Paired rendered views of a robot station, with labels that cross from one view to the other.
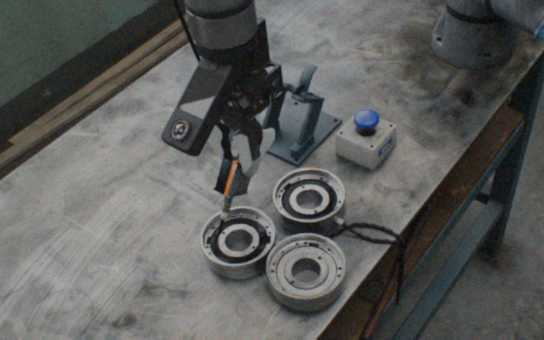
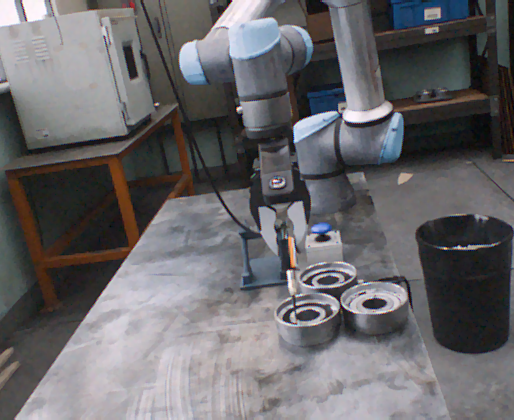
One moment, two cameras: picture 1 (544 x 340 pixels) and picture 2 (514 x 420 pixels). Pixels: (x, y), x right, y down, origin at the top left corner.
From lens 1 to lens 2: 65 cm
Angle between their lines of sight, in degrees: 41
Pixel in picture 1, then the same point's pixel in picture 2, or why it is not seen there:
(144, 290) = (262, 383)
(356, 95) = not seen: hidden behind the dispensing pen
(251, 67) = not seen: hidden behind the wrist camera
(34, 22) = not seen: outside the picture
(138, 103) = (113, 312)
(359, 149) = (328, 250)
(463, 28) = (324, 184)
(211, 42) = (274, 118)
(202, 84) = (272, 154)
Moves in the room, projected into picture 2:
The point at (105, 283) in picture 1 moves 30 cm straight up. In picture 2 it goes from (223, 397) to (179, 194)
